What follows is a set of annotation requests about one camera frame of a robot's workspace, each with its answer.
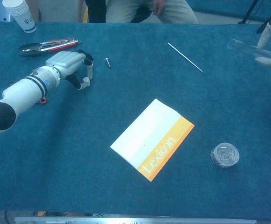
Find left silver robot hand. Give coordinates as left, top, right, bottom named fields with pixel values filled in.
left=45, top=49, right=94, bottom=91

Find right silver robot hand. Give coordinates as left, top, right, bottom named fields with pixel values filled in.
left=254, top=14, right=271, bottom=68

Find clear glass test tube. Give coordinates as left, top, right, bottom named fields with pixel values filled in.
left=228, top=38, right=271, bottom=61

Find red steel kitchen tongs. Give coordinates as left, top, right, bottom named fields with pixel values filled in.
left=18, top=38, right=83, bottom=58

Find black tripod stand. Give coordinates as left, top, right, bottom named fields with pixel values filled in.
left=237, top=0, right=260, bottom=25

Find grey knit work glove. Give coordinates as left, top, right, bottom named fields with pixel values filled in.
left=8, top=80, right=49, bottom=104

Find stack of white paper cups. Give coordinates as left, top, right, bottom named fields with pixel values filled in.
left=2, top=0, right=37, bottom=34

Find blue carpet table cover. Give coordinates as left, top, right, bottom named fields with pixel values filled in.
left=0, top=20, right=271, bottom=221

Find seated person in beige trousers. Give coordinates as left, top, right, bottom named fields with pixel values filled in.
left=85, top=0, right=199, bottom=24

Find thin metal rod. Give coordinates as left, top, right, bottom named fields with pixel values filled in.
left=167, top=42, right=204, bottom=73

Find white orange Lexicon book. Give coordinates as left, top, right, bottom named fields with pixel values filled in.
left=109, top=98, right=195, bottom=182

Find round clear paperclip container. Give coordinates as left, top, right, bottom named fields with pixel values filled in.
left=210, top=142, right=240, bottom=169

